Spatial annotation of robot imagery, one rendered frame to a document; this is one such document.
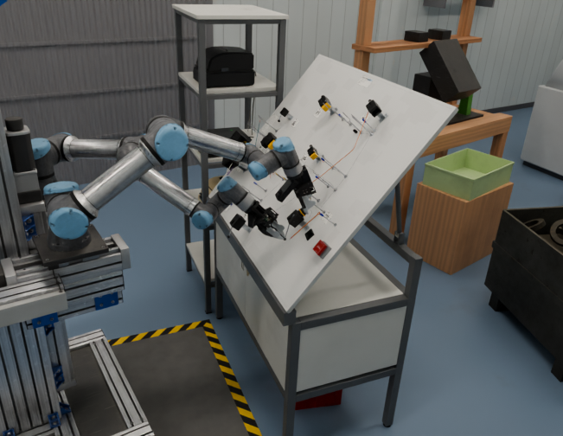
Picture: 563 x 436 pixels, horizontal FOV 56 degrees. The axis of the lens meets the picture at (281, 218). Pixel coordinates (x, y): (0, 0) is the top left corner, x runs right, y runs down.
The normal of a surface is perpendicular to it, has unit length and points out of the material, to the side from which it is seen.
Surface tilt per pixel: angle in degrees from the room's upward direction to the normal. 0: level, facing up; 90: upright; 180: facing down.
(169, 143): 86
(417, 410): 0
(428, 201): 90
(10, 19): 90
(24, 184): 90
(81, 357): 0
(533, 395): 0
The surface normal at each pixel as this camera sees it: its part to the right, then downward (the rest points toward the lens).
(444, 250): -0.77, 0.26
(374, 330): 0.38, 0.43
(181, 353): 0.04, -0.90
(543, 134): -0.89, 0.17
